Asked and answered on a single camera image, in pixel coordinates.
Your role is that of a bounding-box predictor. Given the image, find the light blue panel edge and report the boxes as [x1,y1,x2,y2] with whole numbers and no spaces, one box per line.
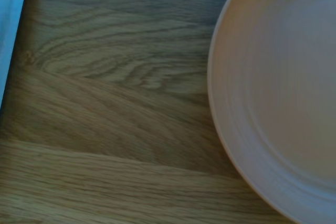
[0,0,32,116]

